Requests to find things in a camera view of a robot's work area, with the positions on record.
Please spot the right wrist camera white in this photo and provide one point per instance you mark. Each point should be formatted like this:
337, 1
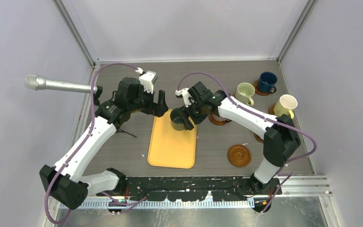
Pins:
185, 96

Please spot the light green mug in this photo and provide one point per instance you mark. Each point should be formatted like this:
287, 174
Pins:
244, 93

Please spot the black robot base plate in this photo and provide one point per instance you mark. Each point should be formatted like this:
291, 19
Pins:
221, 188

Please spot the silver microphone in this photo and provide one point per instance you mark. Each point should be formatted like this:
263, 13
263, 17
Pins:
36, 82

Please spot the navy blue mug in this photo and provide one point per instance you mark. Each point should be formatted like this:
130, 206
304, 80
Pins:
267, 83

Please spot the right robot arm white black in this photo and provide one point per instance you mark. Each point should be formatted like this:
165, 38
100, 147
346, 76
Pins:
280, 138

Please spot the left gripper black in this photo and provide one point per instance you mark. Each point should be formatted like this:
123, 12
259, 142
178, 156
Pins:
157, 109

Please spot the dark walnut coaster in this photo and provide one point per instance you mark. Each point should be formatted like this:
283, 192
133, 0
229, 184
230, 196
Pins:
258, 138

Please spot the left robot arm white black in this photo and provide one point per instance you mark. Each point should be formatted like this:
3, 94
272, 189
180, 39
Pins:
65, 181

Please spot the cream yellow mug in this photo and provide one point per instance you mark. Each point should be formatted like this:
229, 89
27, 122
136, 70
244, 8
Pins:
285, 105

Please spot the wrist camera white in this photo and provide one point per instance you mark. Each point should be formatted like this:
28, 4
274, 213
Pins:
185, 96
147, 80

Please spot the black microphone tripod stand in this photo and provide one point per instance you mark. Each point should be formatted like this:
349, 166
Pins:
114, 110

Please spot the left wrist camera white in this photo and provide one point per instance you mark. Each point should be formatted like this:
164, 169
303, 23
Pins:
147, 80

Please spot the dark green mug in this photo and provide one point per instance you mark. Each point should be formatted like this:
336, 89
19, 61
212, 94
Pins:
177, 121

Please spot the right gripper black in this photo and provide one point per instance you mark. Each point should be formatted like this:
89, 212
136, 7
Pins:
186, 112

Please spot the brown wooden coaster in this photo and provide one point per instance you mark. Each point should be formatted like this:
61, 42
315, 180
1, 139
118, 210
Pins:
271, 110
217, 120
239, 155
255, 84

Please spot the yellow tray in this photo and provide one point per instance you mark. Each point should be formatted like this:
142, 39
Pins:
169, 147

